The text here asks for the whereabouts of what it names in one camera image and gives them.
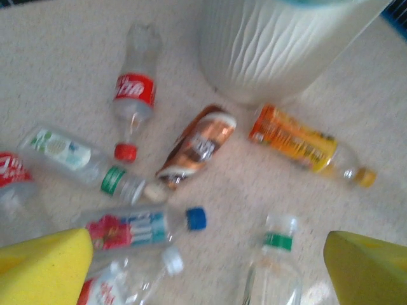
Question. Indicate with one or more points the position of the blue cap flower label bottle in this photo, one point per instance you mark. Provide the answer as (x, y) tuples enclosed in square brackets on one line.
[(143, 228)]

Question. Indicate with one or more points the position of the white ribbed plastic bin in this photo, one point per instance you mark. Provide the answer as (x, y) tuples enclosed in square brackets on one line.
[(270, 47)]

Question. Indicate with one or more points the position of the red white label clear bottle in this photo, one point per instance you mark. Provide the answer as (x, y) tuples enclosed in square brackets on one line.
[(133, 282)]

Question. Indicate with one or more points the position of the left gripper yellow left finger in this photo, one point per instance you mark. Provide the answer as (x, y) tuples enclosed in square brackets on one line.
[(38, 273)]

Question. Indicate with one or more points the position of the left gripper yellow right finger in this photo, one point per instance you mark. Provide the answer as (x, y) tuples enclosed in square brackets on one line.
[(372, 273)]

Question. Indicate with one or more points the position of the brown label bottle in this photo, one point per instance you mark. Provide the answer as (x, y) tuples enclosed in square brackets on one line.
[(200, 143)]

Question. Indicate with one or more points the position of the orange label bottle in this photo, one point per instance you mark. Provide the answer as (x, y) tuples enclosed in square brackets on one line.
[(292, 139)]

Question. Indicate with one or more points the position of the red label cola bottle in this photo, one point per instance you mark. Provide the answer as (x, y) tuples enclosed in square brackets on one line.
[(135, 89), (12, 171)]

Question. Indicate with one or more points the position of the clear bottle green neck band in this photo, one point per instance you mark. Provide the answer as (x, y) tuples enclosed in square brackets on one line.
[(63, 152), (273, 270)]

